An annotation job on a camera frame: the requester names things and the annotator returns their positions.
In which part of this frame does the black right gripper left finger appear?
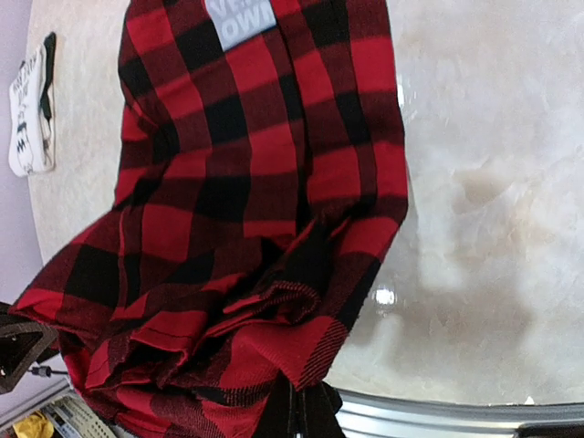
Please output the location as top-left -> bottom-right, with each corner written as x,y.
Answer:
255,376 -> 297,438

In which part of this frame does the perforated green storage basket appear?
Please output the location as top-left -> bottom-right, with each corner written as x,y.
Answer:
41,395 -> 117,438

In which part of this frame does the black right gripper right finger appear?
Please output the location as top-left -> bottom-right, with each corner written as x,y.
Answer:
300,382 -> 346,438

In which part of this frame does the white and green t-shirt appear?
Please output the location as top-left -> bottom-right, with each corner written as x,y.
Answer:
8,33 -> 57,177

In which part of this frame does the aluminium front rail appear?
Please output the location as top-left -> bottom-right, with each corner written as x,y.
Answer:
0,378 -> 584,438

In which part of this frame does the red black plaid flannel shirt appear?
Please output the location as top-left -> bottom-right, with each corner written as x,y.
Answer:
10,1 -> 408,437

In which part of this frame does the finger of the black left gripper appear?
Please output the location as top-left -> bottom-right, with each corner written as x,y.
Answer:
1,314 -> 57,394

